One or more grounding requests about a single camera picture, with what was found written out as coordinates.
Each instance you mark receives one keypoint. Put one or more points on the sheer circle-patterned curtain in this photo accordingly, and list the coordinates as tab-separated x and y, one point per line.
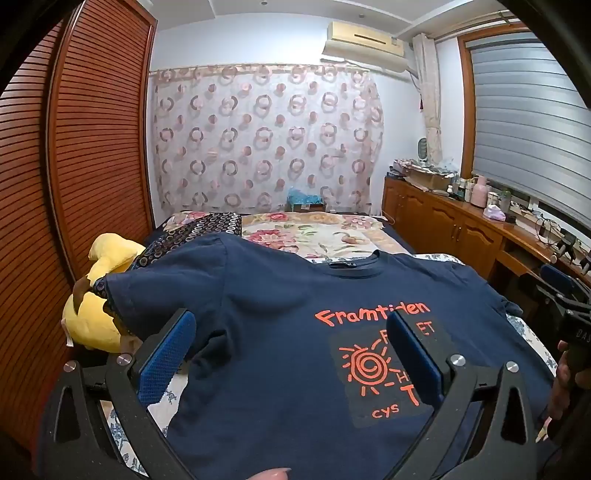
258	138

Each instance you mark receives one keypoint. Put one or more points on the person's left hand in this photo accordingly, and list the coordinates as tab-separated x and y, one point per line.
272	474

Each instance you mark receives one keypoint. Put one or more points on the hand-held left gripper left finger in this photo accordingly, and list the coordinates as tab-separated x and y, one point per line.
166	360

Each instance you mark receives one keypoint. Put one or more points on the green-capped bottle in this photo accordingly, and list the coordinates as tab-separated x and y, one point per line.
505	201

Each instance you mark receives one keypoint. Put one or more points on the blue plastic bag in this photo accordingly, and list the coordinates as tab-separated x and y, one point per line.
304	198

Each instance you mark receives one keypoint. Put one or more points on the pink thermos jug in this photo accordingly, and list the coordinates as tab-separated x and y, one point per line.
480	194

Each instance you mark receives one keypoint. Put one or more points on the navy blue printed T-shirt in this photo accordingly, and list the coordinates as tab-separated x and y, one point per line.
277	369

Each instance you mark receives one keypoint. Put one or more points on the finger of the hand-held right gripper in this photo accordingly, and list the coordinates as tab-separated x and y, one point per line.
561	281

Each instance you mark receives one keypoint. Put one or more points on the open cardboard box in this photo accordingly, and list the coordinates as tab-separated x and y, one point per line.
429	181

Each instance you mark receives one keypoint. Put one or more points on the cream wall air conditioner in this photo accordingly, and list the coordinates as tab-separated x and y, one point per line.
360	41

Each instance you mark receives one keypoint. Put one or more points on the grey window blind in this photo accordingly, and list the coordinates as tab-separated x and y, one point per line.
531	115

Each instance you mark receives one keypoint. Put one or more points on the yellow plush toy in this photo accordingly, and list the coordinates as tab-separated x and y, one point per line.
87	318

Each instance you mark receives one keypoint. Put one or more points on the blue floral bed sheet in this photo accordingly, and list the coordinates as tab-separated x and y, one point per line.
113	429

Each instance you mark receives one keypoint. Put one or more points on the pale purple cloth bundle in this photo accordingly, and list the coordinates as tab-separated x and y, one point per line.
494	213

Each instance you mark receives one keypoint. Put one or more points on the dark circle-patterned pillow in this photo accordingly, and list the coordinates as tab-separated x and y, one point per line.
184	230

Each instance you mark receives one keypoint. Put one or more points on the person's right hand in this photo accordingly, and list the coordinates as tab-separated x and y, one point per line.
559	364

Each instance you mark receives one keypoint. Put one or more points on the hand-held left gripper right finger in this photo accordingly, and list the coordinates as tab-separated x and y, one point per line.
413	360

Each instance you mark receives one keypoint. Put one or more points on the small white desk fan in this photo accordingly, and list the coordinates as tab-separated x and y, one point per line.
422	150

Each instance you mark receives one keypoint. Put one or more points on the tied beige side curtain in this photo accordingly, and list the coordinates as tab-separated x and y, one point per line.
429	92

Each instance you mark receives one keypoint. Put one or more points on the brown louvered wardrobe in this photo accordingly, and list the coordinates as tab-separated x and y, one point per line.
92	138

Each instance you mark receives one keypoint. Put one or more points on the wooden sideboard cabinet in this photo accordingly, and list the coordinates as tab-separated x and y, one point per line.
461	230

